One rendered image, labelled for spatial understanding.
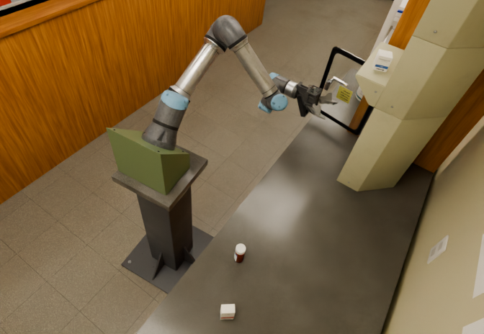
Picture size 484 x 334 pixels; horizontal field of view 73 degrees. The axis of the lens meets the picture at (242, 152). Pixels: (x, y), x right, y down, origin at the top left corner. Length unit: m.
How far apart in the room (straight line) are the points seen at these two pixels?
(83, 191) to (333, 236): 1.95
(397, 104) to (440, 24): 0.31
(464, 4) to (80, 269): 2.37
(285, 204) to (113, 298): 1.31
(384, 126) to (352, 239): 0.50
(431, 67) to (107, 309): 2.10
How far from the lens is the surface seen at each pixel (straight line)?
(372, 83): 1.33
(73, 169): 2.97
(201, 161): 1.63
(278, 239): 1.43
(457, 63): 1.31
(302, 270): 1.40
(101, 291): 2.40
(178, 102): 1.41
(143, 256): 2.41
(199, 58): 1.57
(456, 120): 1.79
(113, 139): 1.45
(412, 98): 1.33
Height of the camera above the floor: 2.19
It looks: 48 degrees down
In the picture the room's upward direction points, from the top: 8 degrees clockwise
